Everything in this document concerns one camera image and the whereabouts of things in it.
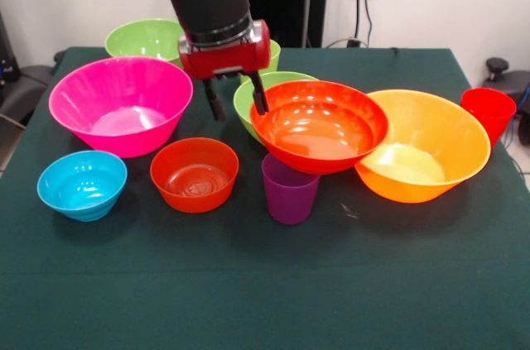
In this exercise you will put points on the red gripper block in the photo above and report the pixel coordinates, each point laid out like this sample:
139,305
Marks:
225,58

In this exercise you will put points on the large red-orange bowl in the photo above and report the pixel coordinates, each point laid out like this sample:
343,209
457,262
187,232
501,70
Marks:
319,130

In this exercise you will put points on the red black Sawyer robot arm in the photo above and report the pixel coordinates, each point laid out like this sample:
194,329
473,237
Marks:
211,2

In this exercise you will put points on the green bowl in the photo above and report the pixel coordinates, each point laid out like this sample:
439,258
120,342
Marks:
141,41
244,106

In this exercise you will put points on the green cup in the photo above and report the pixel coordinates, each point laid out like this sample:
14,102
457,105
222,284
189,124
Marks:
275,56

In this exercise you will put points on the small red-orange bowl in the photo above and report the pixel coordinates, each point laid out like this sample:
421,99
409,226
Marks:
194,176

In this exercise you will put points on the purple cup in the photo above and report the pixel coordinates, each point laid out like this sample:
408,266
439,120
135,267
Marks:
290,197

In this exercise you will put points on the large pink bowl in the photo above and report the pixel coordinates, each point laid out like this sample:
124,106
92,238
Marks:
120,106

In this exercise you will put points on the small blue bowl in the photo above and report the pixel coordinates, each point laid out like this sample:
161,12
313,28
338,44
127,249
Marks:
83,184

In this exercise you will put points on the dark green tablecloth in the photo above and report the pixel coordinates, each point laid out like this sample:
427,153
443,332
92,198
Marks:
248,284

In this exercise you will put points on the large orange bowl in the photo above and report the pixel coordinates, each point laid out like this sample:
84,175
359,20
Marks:
430,139

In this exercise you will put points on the black equipment box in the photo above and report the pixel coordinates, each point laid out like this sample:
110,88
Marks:
6,52

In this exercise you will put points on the red cup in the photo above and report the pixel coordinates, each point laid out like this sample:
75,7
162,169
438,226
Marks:
490,112

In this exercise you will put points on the grey pedestal leg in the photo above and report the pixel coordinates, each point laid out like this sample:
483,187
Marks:
497,65
25,89

